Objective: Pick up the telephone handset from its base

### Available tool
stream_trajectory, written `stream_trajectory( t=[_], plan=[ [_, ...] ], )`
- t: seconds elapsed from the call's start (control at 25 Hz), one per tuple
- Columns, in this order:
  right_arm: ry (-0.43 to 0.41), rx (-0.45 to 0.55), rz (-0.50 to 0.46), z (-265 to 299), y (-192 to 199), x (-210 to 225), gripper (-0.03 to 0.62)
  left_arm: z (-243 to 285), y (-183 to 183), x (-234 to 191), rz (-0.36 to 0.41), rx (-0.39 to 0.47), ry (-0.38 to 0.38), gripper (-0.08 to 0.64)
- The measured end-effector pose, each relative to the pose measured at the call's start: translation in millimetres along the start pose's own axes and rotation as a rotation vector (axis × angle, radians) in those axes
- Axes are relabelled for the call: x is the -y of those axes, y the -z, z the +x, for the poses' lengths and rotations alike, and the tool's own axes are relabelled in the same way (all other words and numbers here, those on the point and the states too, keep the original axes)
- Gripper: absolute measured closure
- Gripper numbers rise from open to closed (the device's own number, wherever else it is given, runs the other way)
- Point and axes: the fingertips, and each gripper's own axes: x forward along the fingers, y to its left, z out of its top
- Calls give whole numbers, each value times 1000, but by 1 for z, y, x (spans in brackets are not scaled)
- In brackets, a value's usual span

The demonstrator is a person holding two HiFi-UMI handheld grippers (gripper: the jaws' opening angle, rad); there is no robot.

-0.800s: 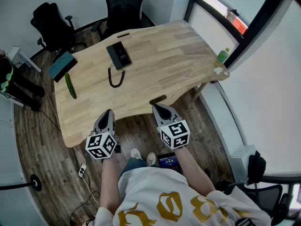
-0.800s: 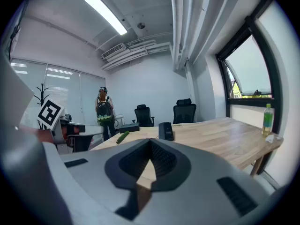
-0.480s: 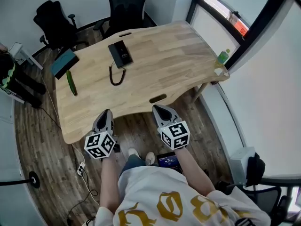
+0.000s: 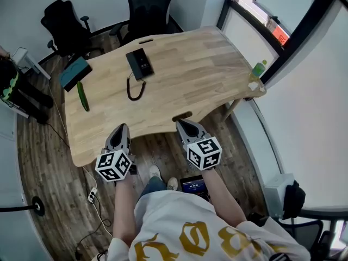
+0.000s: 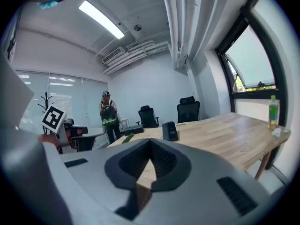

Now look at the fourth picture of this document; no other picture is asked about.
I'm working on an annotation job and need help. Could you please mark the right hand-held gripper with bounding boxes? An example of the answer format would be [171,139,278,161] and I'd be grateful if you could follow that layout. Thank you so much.
[176,119,223,171]

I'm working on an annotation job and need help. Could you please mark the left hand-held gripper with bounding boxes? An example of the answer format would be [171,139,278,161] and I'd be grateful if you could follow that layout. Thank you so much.
[95,123,138,183]

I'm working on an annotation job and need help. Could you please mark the person's left forearm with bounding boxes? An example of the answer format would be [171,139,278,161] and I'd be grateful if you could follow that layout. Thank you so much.
[111,176,137,247]

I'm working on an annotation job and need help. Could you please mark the person's right forearm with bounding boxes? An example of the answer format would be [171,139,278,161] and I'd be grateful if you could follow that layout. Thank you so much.
[200,166,247,228]

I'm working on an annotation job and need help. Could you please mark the black rectangular box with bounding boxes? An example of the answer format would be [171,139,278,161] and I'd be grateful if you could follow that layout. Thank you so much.
[132,47,155,78]

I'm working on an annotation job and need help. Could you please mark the wooden table leg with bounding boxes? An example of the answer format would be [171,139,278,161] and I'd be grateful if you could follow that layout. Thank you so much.
[220,98,243,122]

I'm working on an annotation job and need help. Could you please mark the person's white shoe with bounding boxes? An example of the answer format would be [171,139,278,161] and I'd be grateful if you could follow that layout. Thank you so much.
[166,177,179,191]
[148,165,163,181]

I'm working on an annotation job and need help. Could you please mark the black tablet with lit screen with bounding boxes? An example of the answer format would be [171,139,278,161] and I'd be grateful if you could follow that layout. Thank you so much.
[179,175,210,201]

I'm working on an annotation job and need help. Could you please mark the person's blue jeans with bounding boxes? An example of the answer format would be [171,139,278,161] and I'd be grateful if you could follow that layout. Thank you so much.
[139,176,167,198]

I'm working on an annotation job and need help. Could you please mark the green cucumber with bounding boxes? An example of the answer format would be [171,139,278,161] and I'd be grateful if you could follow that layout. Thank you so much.
[76,80,90,112]

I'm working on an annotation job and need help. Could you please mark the white power strip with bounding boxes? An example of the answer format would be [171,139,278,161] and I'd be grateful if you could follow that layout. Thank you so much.
[87,187,98,204]

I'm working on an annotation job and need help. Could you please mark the clear crumpled plastic wrapper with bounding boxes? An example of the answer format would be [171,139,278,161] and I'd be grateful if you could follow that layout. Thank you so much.
[247,74,266,92]

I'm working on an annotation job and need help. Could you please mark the teal box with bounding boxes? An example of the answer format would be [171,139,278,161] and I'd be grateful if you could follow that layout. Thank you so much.
[58,56,93,93]

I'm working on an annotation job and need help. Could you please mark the white shirt with gold print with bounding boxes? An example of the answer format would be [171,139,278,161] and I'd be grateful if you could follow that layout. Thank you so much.
[91,190,311,261]

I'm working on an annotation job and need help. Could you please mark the green drink bottle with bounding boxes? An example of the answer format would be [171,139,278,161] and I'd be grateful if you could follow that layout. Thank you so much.
[251,59,268,78]

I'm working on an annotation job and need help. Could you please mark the white box appliance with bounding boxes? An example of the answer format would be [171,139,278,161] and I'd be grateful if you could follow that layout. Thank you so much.
[263,173,296,219]

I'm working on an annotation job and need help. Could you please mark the black stand with round base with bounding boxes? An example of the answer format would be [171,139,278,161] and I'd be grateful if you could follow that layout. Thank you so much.
[0,196,46,217]

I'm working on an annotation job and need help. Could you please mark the small white side table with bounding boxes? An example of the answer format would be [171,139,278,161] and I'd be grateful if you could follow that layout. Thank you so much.
[11,47,52,80]

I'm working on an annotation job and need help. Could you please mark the black backpack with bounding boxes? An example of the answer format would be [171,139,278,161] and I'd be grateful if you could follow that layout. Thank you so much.
[282,179,307,220]

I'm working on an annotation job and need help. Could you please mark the black office chair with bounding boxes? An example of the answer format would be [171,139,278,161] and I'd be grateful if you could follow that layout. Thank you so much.
[40,0,104,60]
[109,0,183,46]

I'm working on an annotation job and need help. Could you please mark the black-framed window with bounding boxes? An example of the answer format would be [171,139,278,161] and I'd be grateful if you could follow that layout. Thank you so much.
[216,0,348,84]

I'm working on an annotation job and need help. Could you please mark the dark mesh office chair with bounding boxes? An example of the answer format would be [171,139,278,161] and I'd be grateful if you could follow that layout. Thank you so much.
[278,218,348,261]

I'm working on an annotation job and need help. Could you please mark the black cable loop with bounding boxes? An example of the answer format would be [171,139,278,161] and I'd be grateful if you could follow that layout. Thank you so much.
[126,72,147,102]

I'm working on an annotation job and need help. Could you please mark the white floor cable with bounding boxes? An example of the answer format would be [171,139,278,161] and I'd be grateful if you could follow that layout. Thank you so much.
[47,82,114,238]

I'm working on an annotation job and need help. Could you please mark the black floor cable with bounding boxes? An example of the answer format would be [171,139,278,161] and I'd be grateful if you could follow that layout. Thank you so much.
[73,197,113,260]

